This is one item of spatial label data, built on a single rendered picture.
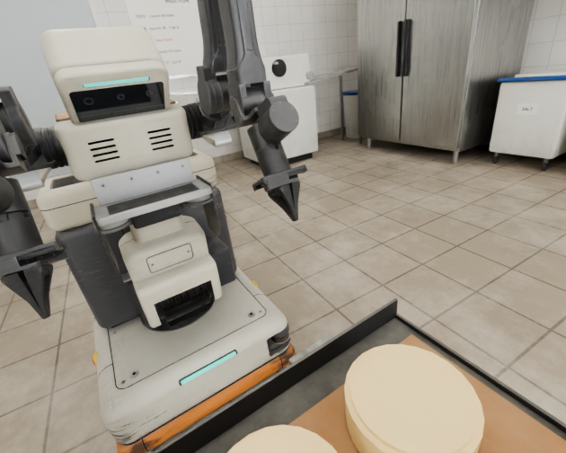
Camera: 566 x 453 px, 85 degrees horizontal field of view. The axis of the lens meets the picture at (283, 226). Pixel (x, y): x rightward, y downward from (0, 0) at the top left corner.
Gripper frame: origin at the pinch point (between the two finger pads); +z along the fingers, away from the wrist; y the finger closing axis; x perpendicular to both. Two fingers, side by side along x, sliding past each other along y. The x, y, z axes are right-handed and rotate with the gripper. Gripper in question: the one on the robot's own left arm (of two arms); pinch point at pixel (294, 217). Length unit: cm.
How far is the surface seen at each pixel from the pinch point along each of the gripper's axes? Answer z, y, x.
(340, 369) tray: 7.0, -22.8, -41.9
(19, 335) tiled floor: 9, -94, 148
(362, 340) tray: 6.7, -20.6, -41.3
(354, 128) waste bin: -84, 311, 305
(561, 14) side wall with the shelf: -79, 356, 67
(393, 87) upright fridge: -89, 268, 183
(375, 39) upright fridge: -145, 270, 185
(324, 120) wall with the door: -118, 295, 344
